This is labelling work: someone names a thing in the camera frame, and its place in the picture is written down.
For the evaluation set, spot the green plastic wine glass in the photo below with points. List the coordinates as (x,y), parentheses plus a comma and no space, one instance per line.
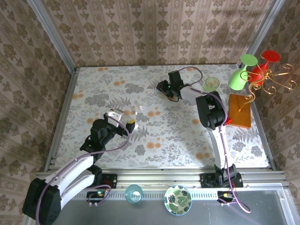
(237,79)

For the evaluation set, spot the translucent green cup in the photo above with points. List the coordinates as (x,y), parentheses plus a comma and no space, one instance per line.
(212,84)

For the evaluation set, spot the orange wooden base board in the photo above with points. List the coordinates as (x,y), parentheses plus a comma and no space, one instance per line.
(241,114)

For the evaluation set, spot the teal glass tumbler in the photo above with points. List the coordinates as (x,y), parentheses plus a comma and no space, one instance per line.
(133,193)

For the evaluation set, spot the black controller board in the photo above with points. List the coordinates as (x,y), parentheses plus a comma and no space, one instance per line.
(225,195)
(97,195)

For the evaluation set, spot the red plastic wine glass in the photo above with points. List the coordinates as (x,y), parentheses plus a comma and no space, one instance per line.
(257,75)

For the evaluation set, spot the aluminium frame post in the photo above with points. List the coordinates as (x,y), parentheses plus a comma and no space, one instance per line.
(264,30)
(51,35)

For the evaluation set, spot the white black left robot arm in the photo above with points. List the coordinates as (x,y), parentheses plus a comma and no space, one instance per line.
(77,164)

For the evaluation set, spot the aluminium table side rail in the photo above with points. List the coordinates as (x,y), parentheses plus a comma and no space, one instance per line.
(62,117)
(262,136)

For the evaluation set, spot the leaf print bowl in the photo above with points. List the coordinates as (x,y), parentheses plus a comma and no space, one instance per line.
(177,199)

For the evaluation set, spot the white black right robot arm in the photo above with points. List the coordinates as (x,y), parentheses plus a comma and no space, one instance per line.
(219,145)

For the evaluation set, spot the aluminium mounting rail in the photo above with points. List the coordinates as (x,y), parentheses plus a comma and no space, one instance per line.
(159,180)

